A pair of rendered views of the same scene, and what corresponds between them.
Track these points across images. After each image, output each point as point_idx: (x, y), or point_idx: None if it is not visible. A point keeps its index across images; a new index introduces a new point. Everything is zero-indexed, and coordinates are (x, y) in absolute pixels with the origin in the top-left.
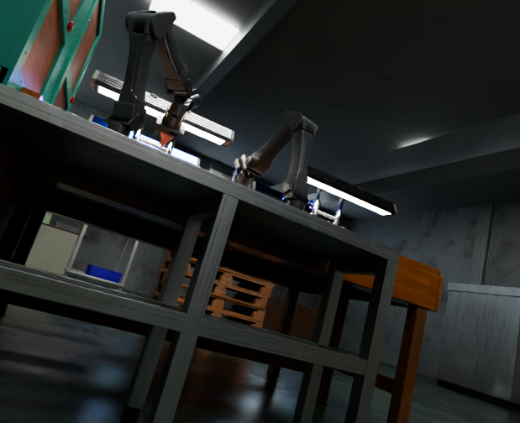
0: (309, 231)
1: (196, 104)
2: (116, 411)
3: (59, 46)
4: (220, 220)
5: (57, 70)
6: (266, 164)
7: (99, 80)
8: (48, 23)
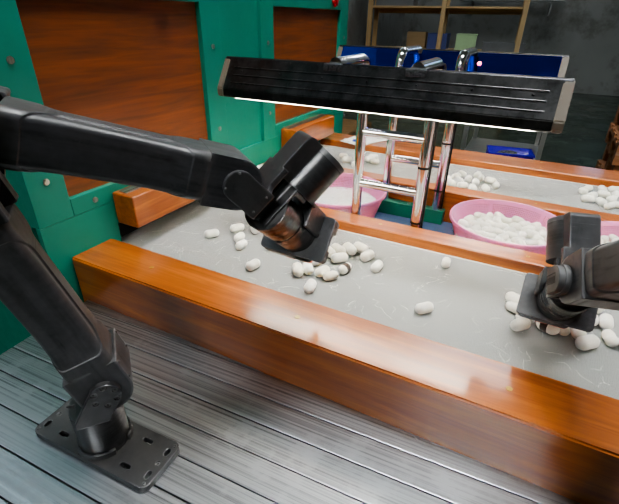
0: None
1: (325, 183)
2: None
3: (191, 14)
4: None
5: (233, 34)
6: None
7: (228, 86)
8: (87, 57)
